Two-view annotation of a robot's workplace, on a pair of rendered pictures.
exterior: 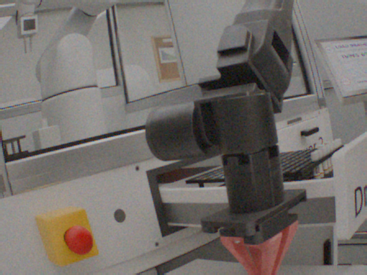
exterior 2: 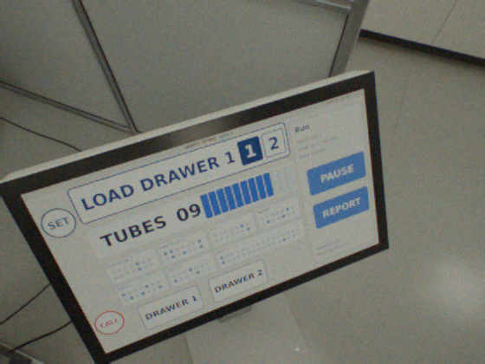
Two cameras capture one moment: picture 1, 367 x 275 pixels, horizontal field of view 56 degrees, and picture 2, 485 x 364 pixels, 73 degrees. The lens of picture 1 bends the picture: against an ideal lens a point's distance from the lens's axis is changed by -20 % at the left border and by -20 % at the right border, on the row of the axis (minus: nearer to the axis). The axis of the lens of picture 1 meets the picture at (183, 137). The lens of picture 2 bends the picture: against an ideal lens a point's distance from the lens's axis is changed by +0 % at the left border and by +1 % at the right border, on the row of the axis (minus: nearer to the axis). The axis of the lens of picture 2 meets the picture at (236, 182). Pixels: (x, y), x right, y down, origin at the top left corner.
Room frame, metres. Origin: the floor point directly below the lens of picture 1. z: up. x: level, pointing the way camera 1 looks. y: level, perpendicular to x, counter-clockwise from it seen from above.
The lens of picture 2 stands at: (1.13, -0.75, 1.53)
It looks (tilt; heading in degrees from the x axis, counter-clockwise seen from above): 60 degrees down; 335
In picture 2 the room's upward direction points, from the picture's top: 1 degrees counter-clockwise
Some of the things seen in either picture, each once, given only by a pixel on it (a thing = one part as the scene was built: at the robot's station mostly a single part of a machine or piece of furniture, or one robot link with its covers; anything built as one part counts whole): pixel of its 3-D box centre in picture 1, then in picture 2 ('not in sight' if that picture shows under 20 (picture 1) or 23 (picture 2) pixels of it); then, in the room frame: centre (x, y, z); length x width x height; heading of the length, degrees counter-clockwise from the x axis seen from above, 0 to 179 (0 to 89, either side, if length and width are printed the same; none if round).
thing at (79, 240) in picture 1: (77, 240); not in sight; (0.47, 0.16, 0.88); 0.04 x 0.03 x 0.04; 133
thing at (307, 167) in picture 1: (321, 158); not in sight; (0.57, -0.20, 0.90); 0.18 x 0.02 x 0.01; 133
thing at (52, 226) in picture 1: (66, 236); not in sight; (0.50, 0.18, 0.88); 0.07 x 0.05 x 0.07; 133
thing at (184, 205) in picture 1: (270, 184); not in sight; (0.65, -0.12, 0.86); 0.40 x 0.26 x 0.06; 43
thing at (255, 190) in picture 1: (255, 187); not in sight; (0.39, -0.06, 0.92); 0.10 x 0.07 x 0.07; 131
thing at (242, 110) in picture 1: (240, 123); not in sight; (0.39, -0.05, 0.98); 0.07 x 0.06 x 0.07; 53
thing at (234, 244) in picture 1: (266, 246); not in sight; (0.39, -0.06, 0.85); 0.07 x 0.07 x 0.09; 41
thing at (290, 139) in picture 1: (301, 146); not in sight; (0.95, -0.28, 0.87); 0.29 x 0.02 x 0.11; 133
